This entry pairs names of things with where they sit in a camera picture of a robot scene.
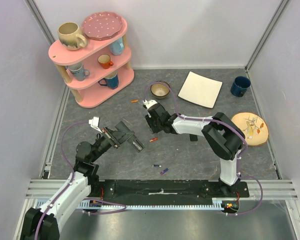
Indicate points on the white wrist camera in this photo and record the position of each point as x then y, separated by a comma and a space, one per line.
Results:
94, 123
148, 104

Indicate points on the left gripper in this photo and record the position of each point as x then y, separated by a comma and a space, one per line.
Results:
117, 137

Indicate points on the light blue mug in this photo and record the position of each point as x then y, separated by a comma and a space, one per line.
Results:
117, 47

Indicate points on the white square plate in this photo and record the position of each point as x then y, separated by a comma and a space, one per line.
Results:
200, 90

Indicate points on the pink polka dot plate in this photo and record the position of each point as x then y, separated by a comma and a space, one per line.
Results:
102, 26

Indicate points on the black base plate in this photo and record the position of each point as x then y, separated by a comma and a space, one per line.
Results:
162, 192

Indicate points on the black remote control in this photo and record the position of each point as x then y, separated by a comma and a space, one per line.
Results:
127, 135

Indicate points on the grey blue mug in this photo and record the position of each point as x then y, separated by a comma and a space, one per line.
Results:
78, 71

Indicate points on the blue purple battery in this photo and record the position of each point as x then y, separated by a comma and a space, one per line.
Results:
164, 171

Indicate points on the orange mug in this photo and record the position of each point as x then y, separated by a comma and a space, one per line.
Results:
105, 61

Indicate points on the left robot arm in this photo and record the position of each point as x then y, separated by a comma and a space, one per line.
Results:
47, 221

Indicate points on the beige ceramic mug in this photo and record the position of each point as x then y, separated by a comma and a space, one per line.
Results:
71, 36

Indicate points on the white slotted cable duct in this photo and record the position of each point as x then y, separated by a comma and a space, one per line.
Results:
216, 205

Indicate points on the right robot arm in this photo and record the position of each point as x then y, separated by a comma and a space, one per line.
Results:
227, 141

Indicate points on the pink three-tier shelf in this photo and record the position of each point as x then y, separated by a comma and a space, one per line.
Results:
89, 93

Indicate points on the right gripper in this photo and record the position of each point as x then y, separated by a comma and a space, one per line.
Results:
152, 120

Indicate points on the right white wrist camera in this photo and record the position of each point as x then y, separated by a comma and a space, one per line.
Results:
148, 104

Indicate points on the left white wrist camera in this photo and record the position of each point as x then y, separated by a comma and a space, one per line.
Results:
94, 123

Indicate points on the dark blue faceted mug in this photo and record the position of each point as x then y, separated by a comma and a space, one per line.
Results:
111, 81

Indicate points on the navy blue cup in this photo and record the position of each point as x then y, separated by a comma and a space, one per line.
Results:
240, 86

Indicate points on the round wooden bird coaster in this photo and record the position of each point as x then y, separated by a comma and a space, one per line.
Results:
253, 126

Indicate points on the beige brown ceramic bowl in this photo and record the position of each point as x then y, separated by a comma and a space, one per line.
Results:
160, 90

